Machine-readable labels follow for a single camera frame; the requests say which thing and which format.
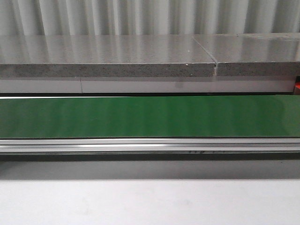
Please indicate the green conveyor belt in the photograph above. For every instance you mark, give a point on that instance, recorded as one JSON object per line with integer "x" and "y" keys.
{"x": 178, "y": 124}

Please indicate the grey stone counter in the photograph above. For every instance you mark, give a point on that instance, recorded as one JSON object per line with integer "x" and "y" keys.
{"x": 182, "y": 64}

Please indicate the red plastic tray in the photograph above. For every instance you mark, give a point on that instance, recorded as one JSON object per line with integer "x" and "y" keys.
{"x": 296, "y": 90}

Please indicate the white pleated curtain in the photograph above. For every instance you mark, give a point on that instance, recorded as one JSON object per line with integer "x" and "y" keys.
{"x": 142, "y": 17}

